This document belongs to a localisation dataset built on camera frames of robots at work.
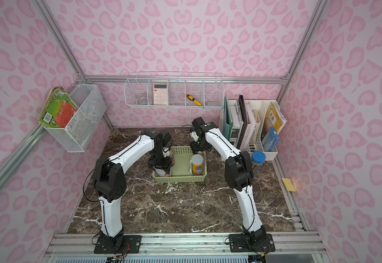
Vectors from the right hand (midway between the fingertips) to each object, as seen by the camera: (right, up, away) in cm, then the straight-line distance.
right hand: (198, 149), depth 97 cm
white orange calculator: (-22, +32, -2) cm, 39 cm away
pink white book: (+27, +13, -16) cm, 34 cm away
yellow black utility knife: (-1, +28, +1) cm, 28 cm away
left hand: (-19, -10, -9) cm, 23 cm away
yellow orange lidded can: (0, -8, -11) cm, 14 cm away
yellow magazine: (+44, +17, -7) cm, 48 cm away
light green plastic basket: (-10, -13, +1) cm, 16 cm away
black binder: (+24, +16, -14) cm, 32 cm away
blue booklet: (+42, +6, -4) cm, 42 cm away
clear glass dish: (-33, +29, 0) cm, 44 cm away
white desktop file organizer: (+38, +25, +3) cm, 46 cm away
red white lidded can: (-19, -11, -14) cm, 26 cm away
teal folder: (+14, +13, -17) cm, 26 cm away
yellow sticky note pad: (+53, -20, -2) cm, 57 cm away
